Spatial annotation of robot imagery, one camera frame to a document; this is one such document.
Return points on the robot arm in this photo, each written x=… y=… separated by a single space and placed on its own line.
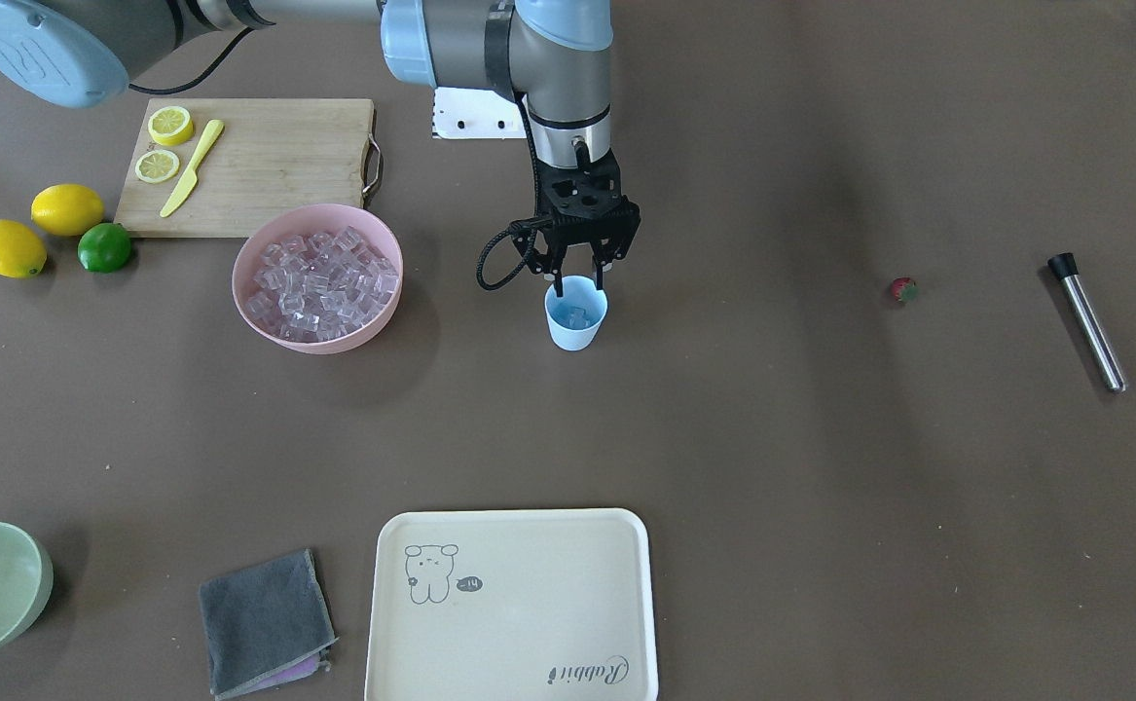
x=550 y=60

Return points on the lemon half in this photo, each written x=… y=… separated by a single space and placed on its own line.
x=156 y=166
x=171 y=125

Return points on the steel muddler black tip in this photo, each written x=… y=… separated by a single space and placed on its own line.
x=1065 y=270

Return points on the green lime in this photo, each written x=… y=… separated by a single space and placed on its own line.
x=105 y=248

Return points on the red strawberry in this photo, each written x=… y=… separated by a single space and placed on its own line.
x=904 y=290

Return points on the light blue cup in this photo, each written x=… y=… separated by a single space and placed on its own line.
x=575 y=310

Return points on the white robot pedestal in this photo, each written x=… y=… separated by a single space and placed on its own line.
x=474 y=114

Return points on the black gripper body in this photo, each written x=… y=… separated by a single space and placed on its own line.
x=623 y=239

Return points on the wooden cutting board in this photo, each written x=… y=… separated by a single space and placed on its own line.
x=275 y=154

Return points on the grey folded cloth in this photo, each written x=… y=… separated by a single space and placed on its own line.
x=265 y=626

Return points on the pink bowl of ice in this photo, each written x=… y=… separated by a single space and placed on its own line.
x=320 y=279

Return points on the yellow plastic knife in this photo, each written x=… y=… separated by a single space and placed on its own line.
x=189 y=178

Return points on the cream rabbit tray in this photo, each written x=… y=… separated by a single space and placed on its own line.
x=527 y=604

